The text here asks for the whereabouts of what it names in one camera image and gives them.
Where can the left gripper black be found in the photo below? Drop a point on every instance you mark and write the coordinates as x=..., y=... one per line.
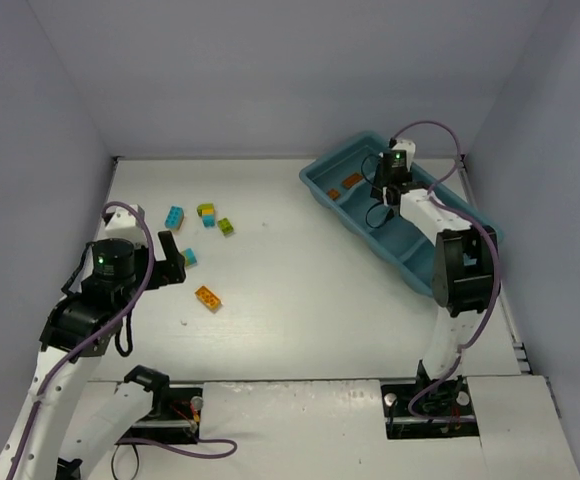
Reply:
x=165, y=270

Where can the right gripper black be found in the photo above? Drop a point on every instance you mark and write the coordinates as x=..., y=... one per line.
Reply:
x=390, y=185

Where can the brown lego brick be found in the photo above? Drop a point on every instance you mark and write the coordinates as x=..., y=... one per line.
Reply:
x=333, y=194
x=350, y=181

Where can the small green square lego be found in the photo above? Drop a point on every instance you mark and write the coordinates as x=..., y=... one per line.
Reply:
x=225, y=227

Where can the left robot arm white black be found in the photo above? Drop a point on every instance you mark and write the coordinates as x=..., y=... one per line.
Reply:
x=76, y=335

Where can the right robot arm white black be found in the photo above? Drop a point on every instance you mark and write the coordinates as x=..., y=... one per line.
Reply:
x=465, y=280

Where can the green and blue lego cube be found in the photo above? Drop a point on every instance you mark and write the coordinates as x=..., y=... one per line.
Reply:
x=190, y=258

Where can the orange yellow lego brick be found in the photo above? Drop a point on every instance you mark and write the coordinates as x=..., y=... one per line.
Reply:
x=208, y=299

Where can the blue lego on orange plate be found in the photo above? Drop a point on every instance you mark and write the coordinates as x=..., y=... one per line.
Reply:
x=174, y=218

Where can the teal divided plastic tray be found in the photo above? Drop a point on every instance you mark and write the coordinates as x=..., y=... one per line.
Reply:
x=396, y=241

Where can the green yellow blue lego stack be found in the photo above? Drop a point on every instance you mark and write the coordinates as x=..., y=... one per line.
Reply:
x=207, y=214

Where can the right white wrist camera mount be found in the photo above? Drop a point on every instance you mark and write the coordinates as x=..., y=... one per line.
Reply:
x=405, y=149

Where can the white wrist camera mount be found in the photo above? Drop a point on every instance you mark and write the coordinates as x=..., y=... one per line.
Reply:
x=405, y=149
x=119, y=223

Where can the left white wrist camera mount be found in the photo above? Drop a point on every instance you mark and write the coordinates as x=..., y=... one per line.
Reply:
x=119, y=223

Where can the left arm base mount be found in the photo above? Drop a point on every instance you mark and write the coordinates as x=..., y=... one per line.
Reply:
x=176, y=421

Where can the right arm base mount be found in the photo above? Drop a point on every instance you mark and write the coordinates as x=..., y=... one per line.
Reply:
x=444, y=414

